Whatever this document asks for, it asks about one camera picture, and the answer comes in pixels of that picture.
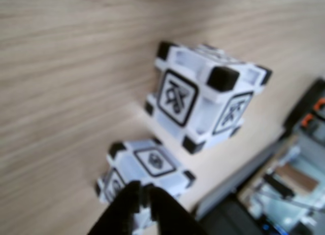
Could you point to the black case orange latches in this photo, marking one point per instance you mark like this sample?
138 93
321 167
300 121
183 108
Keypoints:
304 105

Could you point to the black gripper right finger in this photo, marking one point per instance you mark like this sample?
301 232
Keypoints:
172 217

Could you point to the white cube house symbol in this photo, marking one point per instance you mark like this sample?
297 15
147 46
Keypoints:
152 161

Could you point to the white cube crossed symbol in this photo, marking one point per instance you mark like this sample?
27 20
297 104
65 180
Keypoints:
177 95

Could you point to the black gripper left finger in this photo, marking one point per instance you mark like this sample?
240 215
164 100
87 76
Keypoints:
119 212

